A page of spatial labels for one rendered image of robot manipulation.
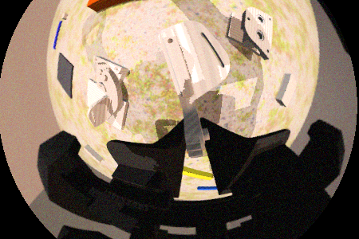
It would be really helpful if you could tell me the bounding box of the yellow rectangular bar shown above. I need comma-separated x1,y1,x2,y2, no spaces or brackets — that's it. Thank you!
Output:
183,166,214,181

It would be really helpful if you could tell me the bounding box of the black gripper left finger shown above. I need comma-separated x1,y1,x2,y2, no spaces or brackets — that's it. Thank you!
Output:
106,119,187,198

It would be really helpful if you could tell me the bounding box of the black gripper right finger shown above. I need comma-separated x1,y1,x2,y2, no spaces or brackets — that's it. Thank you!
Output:
199,118,291,195

